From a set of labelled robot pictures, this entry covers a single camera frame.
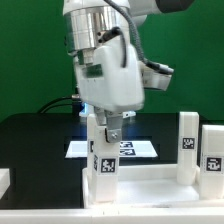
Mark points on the marker tag sheet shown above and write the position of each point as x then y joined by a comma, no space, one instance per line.
128,149

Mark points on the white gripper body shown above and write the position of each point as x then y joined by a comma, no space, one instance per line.
106,84

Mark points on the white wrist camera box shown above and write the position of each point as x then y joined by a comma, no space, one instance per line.
156,80

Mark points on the white front rail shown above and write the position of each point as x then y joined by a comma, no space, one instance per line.
146,216

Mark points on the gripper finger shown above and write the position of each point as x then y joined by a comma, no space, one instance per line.
114,122
100,116

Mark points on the white block left edge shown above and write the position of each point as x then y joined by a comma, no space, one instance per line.
4,181

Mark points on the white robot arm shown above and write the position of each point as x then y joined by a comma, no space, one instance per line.
93,23

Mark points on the white desk top tray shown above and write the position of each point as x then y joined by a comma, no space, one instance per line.
150,186

